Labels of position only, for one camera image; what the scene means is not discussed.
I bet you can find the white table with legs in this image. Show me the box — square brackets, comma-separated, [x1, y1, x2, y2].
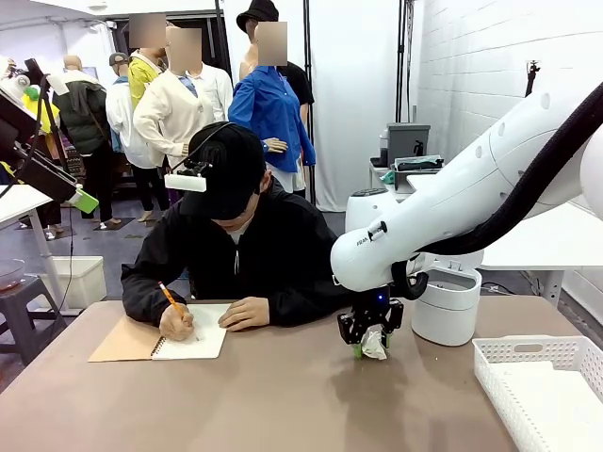
[0, 183, 66, 313]

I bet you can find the person's left forearm black sleeve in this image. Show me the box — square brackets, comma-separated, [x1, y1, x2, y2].
[263, 282, 353, 329]

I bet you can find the person's right forearm black sleeve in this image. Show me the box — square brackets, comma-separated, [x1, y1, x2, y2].
[121, 262, 190, 329]

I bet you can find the white storage bin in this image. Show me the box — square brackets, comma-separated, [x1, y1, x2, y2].
[39, 255, 107, 310]

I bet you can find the orange pencil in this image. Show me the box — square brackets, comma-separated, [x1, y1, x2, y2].
[157, 281, 201, 342]

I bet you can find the mannequin in black t-shirt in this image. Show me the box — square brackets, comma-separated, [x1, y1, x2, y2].
[238, 32, 316, 108]

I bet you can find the person's left hand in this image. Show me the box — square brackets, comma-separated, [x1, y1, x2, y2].
[218, 296, 271, 332]

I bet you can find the white head-mounted camera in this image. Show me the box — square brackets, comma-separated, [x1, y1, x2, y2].
[163, 158, 209, 194]

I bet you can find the person's right hand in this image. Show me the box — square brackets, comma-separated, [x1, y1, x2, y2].
[158, 303, 197, 342]

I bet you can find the white lidded trash bin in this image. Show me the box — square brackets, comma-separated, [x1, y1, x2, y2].
[410, 258, 483, 347]

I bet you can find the black baseball cap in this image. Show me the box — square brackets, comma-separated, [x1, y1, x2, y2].
[179, 121, 268, 221]

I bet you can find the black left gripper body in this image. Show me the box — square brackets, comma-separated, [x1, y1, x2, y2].
[0, 89, 42, 157]

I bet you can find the small white side table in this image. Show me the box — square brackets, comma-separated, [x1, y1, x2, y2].
[368, 162, 412, 204]

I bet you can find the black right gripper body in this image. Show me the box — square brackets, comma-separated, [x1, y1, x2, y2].
[350, 284, 396, 329]

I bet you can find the mannequin in blue shirt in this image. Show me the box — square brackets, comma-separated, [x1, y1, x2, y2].
[228, 22, 318, 200]

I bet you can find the black tripod with small camera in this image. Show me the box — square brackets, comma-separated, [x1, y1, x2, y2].
[526, 59, 543, 98]

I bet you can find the clear glass bowl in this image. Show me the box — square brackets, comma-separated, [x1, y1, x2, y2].
[0, 257, 26, 294]

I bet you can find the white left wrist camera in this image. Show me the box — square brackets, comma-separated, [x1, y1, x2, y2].
[46, 73, 71, 96]

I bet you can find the grey plastic stool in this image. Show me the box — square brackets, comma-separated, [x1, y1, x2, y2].
[0, 274, 68, 366]

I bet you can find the mannequin in cream cardigan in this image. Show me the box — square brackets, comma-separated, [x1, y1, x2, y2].
[133, 26, 228, 200]

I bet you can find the grey box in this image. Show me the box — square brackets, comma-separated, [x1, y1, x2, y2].
[385, 122, 432, 166]

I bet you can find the white perforated plastic basket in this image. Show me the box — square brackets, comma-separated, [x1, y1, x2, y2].
[472, 334, 603, 452]

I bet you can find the seated person black jacket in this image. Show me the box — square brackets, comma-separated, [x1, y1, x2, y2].
[121, 121, 360, 329]

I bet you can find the grey tray with black items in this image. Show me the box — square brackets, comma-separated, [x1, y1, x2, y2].
[393, 154, 446, 192]

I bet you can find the mannequin in white shirt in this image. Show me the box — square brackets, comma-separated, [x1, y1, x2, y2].
[201, 64, 236, 122]

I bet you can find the spiral notebook brown cover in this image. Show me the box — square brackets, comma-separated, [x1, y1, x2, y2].
[88, 302, 234, 364]

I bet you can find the large white table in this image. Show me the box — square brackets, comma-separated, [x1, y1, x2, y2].
[405, 173, 603, 303]

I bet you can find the black light stand pole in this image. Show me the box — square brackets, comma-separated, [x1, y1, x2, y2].
[397, 0, 416, 124]
[214, 0, 235, 84]
[302, 0, 317, 209]

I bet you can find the black bucket hat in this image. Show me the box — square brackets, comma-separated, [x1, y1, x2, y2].
[236, 0, 280, 35]

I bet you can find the white paper ball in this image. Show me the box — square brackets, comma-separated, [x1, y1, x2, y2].
[359, 329, 389, 362]

